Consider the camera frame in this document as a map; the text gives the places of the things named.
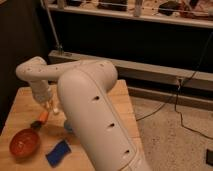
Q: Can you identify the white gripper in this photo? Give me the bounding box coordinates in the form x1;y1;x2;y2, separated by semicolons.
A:
31;81;59;115

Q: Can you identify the orange ceramic bowl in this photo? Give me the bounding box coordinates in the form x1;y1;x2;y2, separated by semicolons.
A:
9;128;40;158

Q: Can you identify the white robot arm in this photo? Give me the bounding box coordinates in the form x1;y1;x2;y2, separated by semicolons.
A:
16;56;151;171

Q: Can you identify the orange toy carrot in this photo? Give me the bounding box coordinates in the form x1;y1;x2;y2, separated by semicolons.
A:
30;111;49;130

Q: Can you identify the blue plastic cup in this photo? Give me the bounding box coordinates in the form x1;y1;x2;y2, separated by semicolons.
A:
64;120;72;133

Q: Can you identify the blue sponge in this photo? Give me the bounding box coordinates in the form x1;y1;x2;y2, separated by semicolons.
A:
45;140;71;167

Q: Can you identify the metal pole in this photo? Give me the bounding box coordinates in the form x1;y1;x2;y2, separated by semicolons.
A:
43;0;63;55

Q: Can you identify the white shelf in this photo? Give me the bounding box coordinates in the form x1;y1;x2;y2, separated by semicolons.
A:
41;0;213;29

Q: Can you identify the black floor box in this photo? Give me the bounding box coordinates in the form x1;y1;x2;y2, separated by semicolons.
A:
206;149;213;166

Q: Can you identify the black cable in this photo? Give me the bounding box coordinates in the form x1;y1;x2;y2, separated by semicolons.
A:
135;31;213;141

